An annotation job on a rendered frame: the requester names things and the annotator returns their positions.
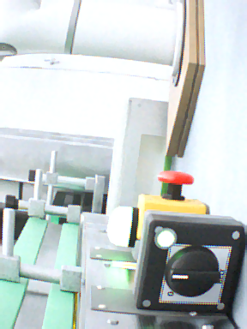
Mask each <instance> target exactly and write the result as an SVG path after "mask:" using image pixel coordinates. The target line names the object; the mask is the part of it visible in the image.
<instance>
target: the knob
mask: <svg viewBox="0 0 247 329"><path fill-rule="evenodd" d="M219 267H220V265H219V262H218V260H217V257H216V256H215V254H214V253H213V251H212V250H210V249H209V248H206V247H204V246H199V245H191V246H189V247H186V248H181V249H179V250H178V251H177V252H176V253H175V254H173V255H172V257H171V258H170V259H169V261H168V262H167V264H166V269H165V274H164V277H165V281H166V284H167V285H168V287H169V289H171V290H172V291H173V292H175V293H176V294H179V295H180V296H187V297H195V296H201V295H203V294H205V293H206V292H207V291H209V290H210V289H211V288H212V287H213V286H214V284H217V283H219V282H220V275H221V274H220V271H219Z"/></svg>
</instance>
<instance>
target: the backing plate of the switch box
mask: <svg viewBox="0 0 247 329"><path fill-rule="evenodd" d="M90 306H91V309H92V310H97V311H104V312H117V313H123V314H141V315H153V316H165V317H168V316H171V317H184V318H185V317H190V318H195V317H196V318H214V319H215V318H220V319H223V318H225V319H227V315H226V314H225V313H209V312H207V313H203V312H200V313H197V312H179V311H175V312H173V311H160V310H148V309H138V308H137V307H136V304H135V298H134V295H133V291H132V290H126V289H113V288H106V287H105V286H103V285H100V286H93V285H90Z"/></svg>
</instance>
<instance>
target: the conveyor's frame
mask: <svg viewBox="0 0 247 329"><path fill-rule="evenodd" d="M83 196H84V197H83V206H82V211H83V212H92V208H93V193H91V192H86V191H83ZM107 198H108V194H104V197H103V204H102V211H101V214H106V204H107ZM109 219H110V217H104V216H97V215H90V214H87V216H86V217H84V220H83V226H84V228H83V238H82V244H83V248H82V257H81V259H82V267H81V273H86V280H85V284H81V309H80V311H81V318H80V325H81V326H80V329H235V328H234V326H233V325H232V323H231V321H229V319H228V318H227V319H225V318H223V319H220V318H215V319H214V318H196V317H195V318H190V317H185V318H184V317H171V316H168V317H165V316H153V315H141V314H123V313H117V312H104V311H97V310H92V309H91V306H90V285H93V286H100V285H103V286H105V287H106V288H113V289H126V290H133V284H134V279H135V274H136V263H130V262H123V261H116V260H97V259H92V258H89V256H90V247H91V248H97V247H101V248H104V249H111V250H124V251H131V252H132V248H131V247H127V246H118V245H115V244H114V243H113V242H111V239H110V237H109V225H108V223H109Z"/></svg>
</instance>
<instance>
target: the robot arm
mask: <svg viewBox="0 0 247 329"><path fill-rule="evenodd" d="M41 2H42V0H0V63H1V62H2V61H3V59H4V58H5V57H11V56H21V55H23V54H34V53H35V54H42V53H45V54H51V53H52V54H64V55H69V54H70V55H83V56H94V57H110V58H116V59H127V60H133V61H139V62H145V63H156V64H162V65H168V66H169V68H170V70H169V71H170V76H176V74H177V70H178V62H179V58H180V57H179V55H180V51H181V49H180V47H181V44H182V40H181V39H182V34H183V33H182V29H183V23H182V20H183V17H184V15H183V3H177V5H173V3H172V1H171V0H159V1H158V2H157V3H155V4H154V6H153V7H151V6H145V5H134V4H129V3H114V2H103V1H99V0H95V1H93V0H61V1H59V2H56V3H53V4H51V5H49V6H46V7H44V8H43V9H40V7H41V6H40V5H41Z"/></svg>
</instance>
